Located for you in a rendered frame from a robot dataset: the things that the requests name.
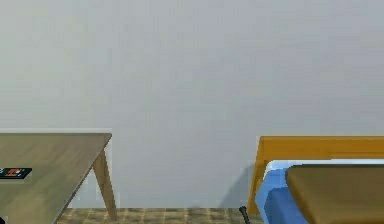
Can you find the small black object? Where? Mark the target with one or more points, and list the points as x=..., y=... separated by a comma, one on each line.
x=244, y=213

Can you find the brown bed blanket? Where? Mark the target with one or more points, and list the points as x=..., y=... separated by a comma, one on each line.
x=340, y=193

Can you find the orange wooden bed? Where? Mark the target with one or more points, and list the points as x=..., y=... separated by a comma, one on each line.
x=276, y=186

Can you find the light wooden table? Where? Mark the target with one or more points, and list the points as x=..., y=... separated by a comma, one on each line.
x=56, y=156

